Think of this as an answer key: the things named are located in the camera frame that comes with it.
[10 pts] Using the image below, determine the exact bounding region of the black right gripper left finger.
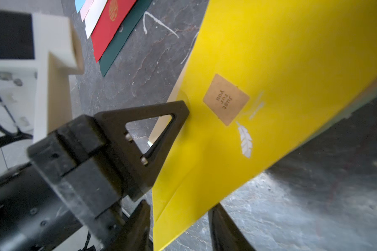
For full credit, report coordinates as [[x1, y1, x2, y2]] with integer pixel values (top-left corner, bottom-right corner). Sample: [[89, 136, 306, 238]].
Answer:
[[105, 200, 154, 251]]

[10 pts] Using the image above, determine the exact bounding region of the pink envelope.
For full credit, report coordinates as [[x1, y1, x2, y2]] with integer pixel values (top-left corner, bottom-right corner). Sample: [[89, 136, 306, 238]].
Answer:
[[80, 0, 94, 22]]

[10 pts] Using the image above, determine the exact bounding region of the light blue envelope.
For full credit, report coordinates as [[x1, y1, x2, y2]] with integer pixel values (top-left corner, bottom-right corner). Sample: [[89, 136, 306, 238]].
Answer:
[[74, 0, 85, 13]]

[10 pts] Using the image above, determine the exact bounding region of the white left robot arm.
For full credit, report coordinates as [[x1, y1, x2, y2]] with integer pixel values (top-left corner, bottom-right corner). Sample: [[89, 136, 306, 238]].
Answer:
[[0, 101, 189, 251]]

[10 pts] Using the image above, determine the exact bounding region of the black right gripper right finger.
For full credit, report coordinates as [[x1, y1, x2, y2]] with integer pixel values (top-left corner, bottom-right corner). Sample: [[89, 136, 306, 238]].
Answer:
[[208, 204, 255, 251]]

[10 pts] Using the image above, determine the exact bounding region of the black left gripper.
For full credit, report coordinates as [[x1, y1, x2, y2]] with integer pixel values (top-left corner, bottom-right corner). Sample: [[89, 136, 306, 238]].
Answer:
[[27, 101, 190, 245]]

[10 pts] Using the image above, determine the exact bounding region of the dark green envelope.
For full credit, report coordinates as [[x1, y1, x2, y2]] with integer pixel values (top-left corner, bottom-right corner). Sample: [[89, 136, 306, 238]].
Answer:
[[99, 0, 152, 77]]

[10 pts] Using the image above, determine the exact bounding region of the red envelope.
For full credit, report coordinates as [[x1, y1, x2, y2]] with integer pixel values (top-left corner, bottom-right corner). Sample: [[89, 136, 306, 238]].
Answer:
[[91, 0, 136, 62]]

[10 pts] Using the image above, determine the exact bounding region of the yellow envelope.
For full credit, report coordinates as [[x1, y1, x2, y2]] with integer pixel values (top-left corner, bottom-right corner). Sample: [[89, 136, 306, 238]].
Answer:
[[152, 1, 377, 251]]

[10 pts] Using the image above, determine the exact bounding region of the cream white envelope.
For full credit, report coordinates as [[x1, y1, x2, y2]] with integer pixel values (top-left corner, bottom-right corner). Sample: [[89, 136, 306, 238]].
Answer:
[[85, 0, 107, 38]]

